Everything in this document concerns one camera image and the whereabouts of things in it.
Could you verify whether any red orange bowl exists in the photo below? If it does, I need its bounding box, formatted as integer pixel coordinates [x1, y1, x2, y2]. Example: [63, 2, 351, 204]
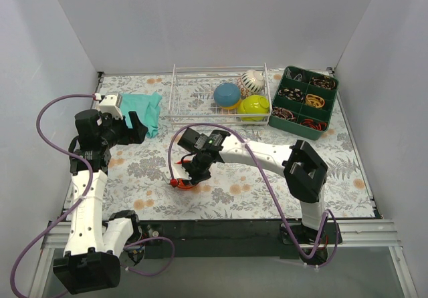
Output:
[177, 178, 199, 190]

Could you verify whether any yellow orange bowl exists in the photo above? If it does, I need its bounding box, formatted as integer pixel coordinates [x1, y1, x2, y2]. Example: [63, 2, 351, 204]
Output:
[221, 99, 241, 110]

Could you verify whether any blue grey bowl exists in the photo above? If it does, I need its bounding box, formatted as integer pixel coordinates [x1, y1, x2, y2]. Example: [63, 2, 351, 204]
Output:
[213, 82, 241, 108]

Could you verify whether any lime green bowl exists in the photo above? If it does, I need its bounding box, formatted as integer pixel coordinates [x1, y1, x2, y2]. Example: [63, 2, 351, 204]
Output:
[237, 94, 270, 122]

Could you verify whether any white pink bowl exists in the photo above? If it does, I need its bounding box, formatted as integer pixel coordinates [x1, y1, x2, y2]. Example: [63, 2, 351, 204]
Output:
[237, 69, 265, 95]

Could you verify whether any blue patterned bowl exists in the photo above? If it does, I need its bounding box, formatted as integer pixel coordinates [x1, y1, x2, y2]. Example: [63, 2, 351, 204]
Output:
[239, 86, 250, 99]

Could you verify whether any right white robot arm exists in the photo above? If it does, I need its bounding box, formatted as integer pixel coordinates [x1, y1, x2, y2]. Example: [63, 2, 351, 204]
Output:
[169, 126, 328, 243]

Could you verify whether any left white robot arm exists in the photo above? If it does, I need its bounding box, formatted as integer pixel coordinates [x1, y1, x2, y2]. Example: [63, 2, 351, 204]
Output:
[53, 109, 148, 295]

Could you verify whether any teal cloth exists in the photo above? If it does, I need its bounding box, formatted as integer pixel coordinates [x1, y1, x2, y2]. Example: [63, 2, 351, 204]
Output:
[120, 92, 162, 138]

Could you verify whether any floral table mat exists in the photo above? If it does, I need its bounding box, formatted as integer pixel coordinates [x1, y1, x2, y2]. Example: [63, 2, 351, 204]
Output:
[100, 74, 377, 220]

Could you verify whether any green compartment organizer tray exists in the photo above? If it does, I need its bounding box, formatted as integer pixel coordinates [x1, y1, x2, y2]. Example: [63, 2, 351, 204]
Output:
[268, 66, 339, 140]

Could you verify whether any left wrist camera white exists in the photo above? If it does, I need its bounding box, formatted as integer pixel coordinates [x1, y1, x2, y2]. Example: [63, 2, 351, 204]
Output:
[94, 93, 123, 120]

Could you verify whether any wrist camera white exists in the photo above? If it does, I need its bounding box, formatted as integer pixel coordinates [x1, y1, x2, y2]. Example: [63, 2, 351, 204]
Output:
[94, 93, 123, 120]
[163, 165, 189, 188]

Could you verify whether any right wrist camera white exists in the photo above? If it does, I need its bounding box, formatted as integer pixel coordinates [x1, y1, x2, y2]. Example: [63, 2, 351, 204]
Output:
[163, 165, 189, 188]

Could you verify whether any white wire dish rack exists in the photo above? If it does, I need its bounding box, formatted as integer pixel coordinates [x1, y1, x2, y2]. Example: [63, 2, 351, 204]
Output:
[167, 63, 272, 127]

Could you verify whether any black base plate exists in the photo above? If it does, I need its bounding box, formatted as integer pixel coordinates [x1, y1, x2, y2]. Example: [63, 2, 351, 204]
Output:
[103, 217, 345, 261]

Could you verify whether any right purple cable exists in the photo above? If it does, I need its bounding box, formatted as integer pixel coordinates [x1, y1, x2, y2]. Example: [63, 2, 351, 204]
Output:
[167, 123, 341, 269]

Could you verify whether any aluminium frame rail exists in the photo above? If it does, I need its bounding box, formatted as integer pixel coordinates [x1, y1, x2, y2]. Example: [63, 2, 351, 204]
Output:
[29, 219, 417, 297]

